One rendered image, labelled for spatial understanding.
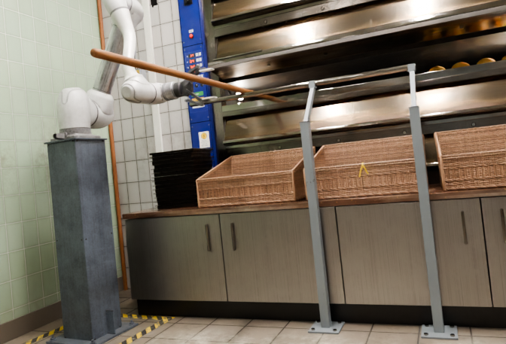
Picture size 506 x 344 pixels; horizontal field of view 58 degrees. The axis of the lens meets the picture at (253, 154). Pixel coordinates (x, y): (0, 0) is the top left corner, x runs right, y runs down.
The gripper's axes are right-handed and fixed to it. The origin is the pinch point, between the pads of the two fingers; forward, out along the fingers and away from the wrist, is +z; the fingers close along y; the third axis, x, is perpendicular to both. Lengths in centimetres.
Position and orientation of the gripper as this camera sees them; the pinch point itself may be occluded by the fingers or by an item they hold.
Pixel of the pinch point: (211, 83)
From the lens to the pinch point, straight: 220.4
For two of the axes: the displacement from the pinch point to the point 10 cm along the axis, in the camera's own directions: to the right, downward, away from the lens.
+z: 9.1, -1.0, -4.0
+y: 1.0, 9.9, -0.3
